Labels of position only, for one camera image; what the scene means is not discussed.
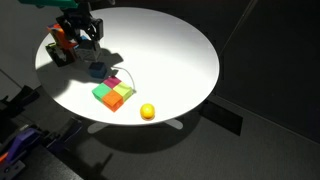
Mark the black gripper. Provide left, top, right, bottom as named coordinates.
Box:
left=56, top=1, right=104, bottom=43

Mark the gray block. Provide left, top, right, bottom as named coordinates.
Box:
left=75, top=40, right=101, bottom=62

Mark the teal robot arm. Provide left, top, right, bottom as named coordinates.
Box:
left=18, top=0, right=116, bottom=43

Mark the blue block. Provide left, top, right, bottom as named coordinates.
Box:
left=89, top=62, right=107, bottom=79

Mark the four-colour square block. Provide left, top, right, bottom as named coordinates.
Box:
left=92, top=76, right=133, bottom=112

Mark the black white triangle cube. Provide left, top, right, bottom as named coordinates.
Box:
left=75, top=35, right=89, bottom=49

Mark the orange patterned cube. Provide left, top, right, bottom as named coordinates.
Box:
left=47, top=23, right=77, bottom=50

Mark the black green patterned cube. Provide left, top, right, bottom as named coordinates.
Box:
left=45, top=43, right=75, bottom=67

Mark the yellow ball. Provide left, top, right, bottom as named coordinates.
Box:
left=140, top=103, right=155, bottom=120

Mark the purple clamp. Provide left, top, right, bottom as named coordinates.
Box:
left=0, top=128, right=41, bottom=163

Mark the black equipment at left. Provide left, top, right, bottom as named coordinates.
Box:
left=0, top=84, right=84, bottom=180

